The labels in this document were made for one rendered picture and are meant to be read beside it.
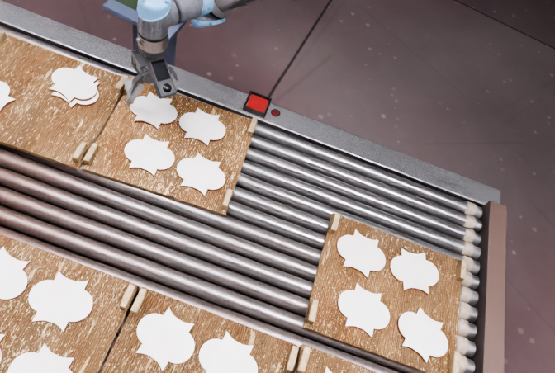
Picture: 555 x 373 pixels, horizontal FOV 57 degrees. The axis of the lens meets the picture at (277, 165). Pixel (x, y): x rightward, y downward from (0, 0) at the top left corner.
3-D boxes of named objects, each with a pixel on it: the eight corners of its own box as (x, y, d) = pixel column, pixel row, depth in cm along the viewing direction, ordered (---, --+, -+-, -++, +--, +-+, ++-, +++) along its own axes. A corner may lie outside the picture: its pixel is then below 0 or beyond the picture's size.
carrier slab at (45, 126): (4, 37, 156) (2, 33, 155) (130, 82, 158) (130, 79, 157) (-69, 120, 136) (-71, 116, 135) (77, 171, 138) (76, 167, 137)
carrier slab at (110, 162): (132, 82, 158) (132, 77, 157) (256, 124, 161) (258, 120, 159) (82, 170, 138) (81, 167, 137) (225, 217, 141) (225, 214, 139)
